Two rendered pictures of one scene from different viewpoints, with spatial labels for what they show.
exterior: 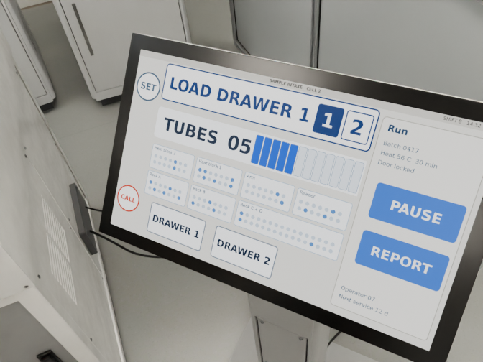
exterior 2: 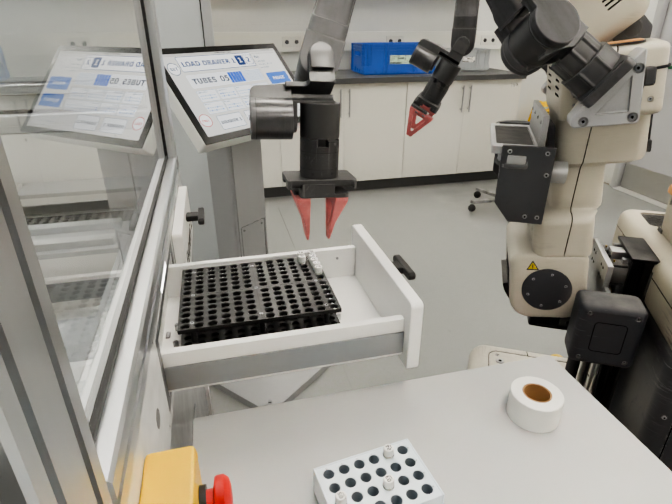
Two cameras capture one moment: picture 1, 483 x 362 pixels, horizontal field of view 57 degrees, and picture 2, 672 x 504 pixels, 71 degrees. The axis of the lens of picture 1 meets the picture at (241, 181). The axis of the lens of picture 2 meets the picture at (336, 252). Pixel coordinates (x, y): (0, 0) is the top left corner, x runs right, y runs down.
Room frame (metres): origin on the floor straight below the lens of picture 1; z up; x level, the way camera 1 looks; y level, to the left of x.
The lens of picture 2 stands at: (0.01, 1.51, 1.26)
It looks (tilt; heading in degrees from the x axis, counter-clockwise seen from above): 26 degrees down; 273
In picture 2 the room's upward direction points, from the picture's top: straight up
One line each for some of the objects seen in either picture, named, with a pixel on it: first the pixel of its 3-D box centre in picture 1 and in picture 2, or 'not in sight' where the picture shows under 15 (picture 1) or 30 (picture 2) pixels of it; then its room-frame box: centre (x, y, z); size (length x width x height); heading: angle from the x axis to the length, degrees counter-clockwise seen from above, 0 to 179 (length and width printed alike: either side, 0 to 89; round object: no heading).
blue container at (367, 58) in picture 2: not in sight; (392, 57); (-0.23, -2.65, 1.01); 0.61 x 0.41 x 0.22; 17
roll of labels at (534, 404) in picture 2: not in sight; (534, 403); (-0.24, 0.99, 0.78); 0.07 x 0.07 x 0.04
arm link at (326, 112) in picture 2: not in sight; (315, 119); (0.08, 0.83, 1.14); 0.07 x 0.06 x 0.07; 14
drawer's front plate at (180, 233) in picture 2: not in sight; (183, 232); (0.38, 0.63, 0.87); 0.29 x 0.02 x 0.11; 107
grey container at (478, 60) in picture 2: not in sight; (460, 59); (-0.82, -2.91, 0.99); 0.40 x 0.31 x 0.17; 17
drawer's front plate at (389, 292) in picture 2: not in sight; (380, 286); (-0.02, 0.84, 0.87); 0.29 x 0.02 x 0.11; 107
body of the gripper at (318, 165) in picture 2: not in sight; (319, 162); (0.07, 0.83, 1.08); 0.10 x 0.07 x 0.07; 16
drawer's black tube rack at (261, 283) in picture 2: not in sight; (257, 305); (0.17, 0.90, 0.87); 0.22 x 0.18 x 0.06; 17
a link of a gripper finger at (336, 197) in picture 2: not in sight; (320, 209); (0.07, 0.83, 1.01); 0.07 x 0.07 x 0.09; 16
